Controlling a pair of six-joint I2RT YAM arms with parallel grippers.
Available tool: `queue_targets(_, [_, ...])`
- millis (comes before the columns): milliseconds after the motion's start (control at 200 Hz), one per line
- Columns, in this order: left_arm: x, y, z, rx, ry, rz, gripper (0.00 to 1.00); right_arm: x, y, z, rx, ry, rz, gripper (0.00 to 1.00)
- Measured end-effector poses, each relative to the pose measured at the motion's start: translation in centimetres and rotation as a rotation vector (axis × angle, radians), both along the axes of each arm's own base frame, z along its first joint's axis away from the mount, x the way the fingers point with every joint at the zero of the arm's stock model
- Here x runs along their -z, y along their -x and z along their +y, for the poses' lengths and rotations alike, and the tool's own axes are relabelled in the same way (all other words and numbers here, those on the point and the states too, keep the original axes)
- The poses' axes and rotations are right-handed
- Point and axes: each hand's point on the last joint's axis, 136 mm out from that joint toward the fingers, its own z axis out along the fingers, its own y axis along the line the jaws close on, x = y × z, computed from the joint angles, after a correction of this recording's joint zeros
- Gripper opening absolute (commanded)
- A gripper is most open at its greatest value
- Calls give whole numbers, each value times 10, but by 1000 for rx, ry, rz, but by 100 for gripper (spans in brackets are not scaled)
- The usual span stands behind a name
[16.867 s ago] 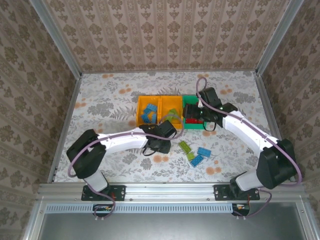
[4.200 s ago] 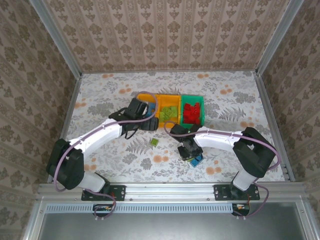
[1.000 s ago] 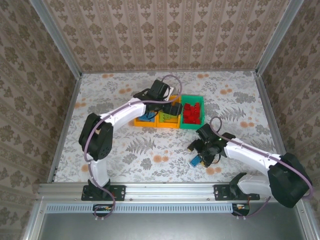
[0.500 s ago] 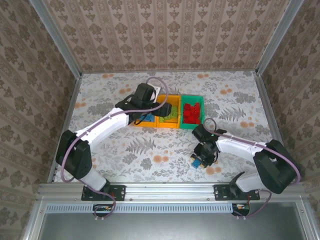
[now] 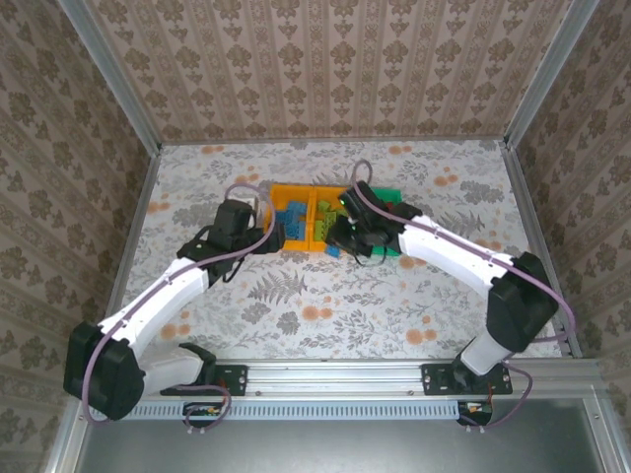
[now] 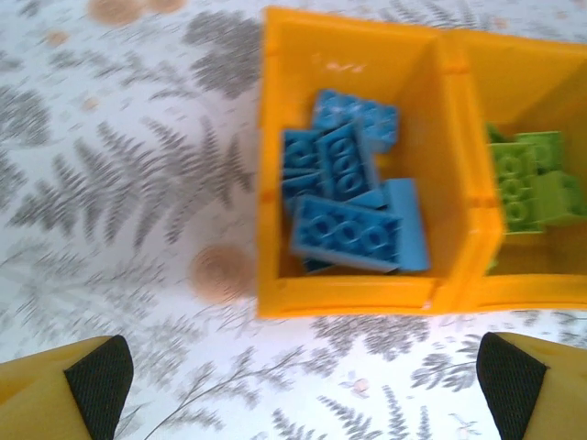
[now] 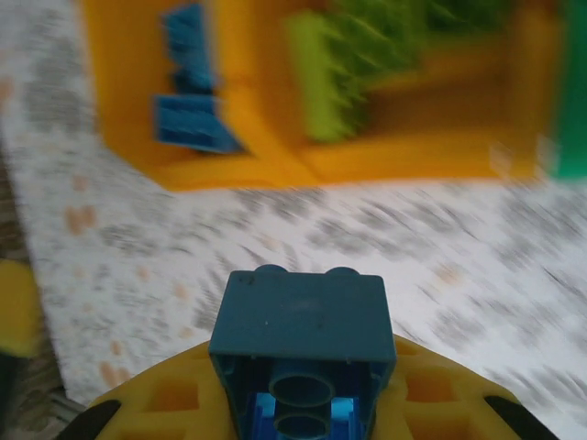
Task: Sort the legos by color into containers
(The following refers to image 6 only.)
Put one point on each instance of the floral print table cover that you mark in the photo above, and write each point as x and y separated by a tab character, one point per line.
137	183

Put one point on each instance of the blue lego brick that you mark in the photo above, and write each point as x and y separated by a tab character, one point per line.
346	160
362	114
348	234
410	220
298	169

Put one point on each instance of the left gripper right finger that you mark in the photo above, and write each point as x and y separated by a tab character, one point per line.
541	394

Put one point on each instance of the green lego brick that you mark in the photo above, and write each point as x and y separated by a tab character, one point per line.
494	134
513	183
550	146
557	199

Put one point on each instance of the yellow plastic bin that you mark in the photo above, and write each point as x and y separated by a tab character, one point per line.
367	293
527	293

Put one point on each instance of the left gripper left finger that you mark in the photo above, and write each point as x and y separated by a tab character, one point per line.
46	399

